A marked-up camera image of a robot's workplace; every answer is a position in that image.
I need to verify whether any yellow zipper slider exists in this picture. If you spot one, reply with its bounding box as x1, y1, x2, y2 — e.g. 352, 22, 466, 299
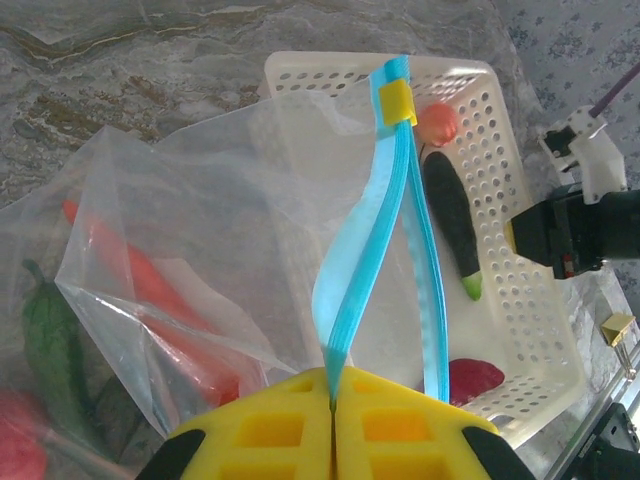
377, 79, 419, 126

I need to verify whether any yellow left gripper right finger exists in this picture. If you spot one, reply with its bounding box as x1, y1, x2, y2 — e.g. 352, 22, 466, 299
332, 366, 536, 480

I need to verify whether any dark red toy sweet potato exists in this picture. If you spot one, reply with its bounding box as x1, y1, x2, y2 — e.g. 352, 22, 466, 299
447, 357, 505, 407

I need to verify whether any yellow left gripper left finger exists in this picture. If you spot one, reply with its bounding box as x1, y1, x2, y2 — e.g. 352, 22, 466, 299
134, 367, 334, 480

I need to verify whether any red toy tomato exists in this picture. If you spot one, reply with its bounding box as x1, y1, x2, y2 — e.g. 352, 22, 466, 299
0, 387, 49, 480

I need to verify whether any gold binder clip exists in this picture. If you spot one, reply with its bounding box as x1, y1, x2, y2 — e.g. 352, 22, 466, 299
599, 313, 639, 379

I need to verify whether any green toy cucumber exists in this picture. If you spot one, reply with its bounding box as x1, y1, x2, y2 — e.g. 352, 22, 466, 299
20, 258, 96, 441

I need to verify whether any dark toy eggplant green tip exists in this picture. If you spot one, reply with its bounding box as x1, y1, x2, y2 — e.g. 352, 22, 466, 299
422, 149, 485, 302

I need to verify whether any aluminium frame rail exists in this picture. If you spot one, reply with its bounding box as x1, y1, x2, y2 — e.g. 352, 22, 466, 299
547, 339, 640, 480

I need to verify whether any black clamp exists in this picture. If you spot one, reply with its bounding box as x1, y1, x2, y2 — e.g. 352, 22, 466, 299
574, 402, 640, 480

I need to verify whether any orange toy carrot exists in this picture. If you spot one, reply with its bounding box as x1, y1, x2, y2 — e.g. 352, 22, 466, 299
62, 199, 241, 406

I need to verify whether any white perforated plastic basket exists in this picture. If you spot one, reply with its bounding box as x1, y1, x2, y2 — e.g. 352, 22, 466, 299
262, 49, 587, 446

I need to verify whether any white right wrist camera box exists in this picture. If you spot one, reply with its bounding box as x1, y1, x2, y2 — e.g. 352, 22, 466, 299
538, 105, 629, 205

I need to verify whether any clear zip-top bag blue zipper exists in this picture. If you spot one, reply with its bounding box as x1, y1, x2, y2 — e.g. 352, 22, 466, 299
0, 55, 451, 480

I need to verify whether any purple cable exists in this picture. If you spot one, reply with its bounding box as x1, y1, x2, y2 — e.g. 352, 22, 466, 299
589, 63, 640, 117

